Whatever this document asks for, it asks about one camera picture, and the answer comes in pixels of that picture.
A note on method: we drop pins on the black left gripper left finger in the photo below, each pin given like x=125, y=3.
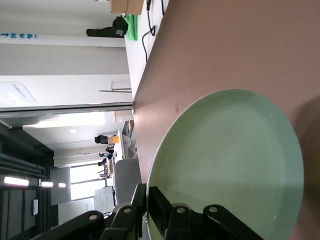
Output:
x=125, y=220

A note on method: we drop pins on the metal stand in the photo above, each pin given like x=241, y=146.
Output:
x=120, y=89

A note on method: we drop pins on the white whiteboard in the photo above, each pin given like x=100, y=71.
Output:
x=104, y=200

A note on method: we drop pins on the small clear tape piece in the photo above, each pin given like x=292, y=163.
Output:
x=177, y=106

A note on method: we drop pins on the green cloth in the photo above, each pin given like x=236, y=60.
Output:
x=132, y=27

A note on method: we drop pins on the brown cardboard box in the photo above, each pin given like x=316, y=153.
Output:
x=125, y=5

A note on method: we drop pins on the grey office chair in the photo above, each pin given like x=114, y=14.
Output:
x=127, y=180

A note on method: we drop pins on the black bag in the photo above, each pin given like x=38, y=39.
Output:
x=110, y=31

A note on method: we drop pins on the white wall sign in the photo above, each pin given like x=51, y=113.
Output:
x=17, y=92

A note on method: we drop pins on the light green plastic plate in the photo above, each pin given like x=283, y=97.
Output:
x=230, y=155

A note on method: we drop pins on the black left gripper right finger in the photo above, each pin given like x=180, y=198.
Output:
x=190, y=225

